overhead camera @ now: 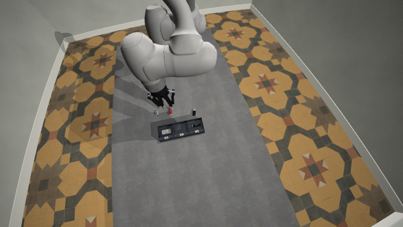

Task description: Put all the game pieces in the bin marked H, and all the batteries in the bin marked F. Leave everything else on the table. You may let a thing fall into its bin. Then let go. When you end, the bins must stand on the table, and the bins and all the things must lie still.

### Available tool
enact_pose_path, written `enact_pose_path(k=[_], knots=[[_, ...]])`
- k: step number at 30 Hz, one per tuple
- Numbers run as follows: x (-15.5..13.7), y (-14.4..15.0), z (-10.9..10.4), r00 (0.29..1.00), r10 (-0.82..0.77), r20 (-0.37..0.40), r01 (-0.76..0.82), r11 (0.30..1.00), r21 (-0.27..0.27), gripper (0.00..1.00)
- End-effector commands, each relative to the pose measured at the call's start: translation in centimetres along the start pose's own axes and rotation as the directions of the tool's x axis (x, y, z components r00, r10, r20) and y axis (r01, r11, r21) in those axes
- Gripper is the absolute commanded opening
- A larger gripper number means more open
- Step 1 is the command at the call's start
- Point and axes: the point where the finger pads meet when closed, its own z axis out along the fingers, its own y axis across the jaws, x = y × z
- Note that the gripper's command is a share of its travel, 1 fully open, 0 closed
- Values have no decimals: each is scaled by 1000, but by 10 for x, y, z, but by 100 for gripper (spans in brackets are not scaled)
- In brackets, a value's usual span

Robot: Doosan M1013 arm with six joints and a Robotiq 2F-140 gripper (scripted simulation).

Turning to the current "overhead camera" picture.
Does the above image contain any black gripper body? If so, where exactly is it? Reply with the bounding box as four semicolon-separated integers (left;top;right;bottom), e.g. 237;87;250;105
151;85;169;98

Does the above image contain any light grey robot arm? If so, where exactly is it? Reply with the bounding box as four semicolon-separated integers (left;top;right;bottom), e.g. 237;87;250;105
120;0;217;92

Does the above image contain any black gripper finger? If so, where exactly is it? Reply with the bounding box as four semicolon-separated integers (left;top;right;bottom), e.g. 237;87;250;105
162;90;175;111
148;93;167;112

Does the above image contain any black rack of bins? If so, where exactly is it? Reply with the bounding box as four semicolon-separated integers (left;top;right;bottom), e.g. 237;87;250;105
157;117;205;142

